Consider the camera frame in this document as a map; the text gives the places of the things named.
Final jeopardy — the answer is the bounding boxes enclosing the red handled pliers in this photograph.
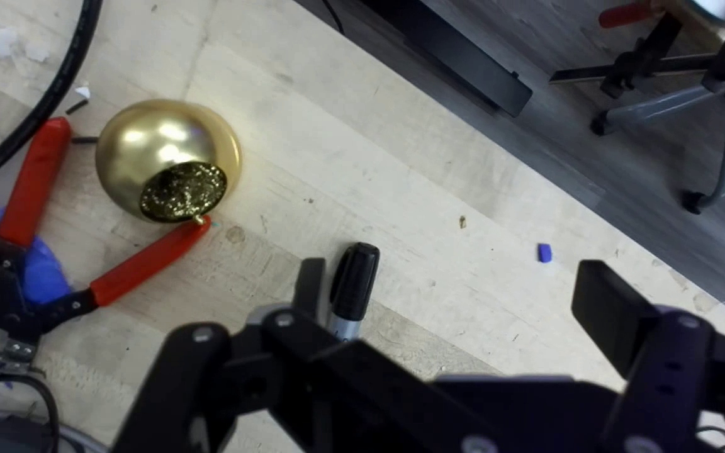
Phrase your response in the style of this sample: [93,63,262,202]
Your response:
[0,113,215,364]

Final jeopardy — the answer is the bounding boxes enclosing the thick black power cable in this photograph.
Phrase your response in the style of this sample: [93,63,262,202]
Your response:
[0,0,105,202]

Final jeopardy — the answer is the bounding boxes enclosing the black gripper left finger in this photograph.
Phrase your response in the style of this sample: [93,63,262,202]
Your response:
[110,257,465,453]

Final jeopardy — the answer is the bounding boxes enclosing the blue plastic cap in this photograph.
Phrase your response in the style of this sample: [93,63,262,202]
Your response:
[20,236,75,306]

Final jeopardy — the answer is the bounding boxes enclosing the gold metal dome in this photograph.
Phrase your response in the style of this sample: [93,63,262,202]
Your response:
[93,97,245,226]

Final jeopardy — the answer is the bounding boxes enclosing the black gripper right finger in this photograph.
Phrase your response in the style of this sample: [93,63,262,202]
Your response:
[570,257,725,453]

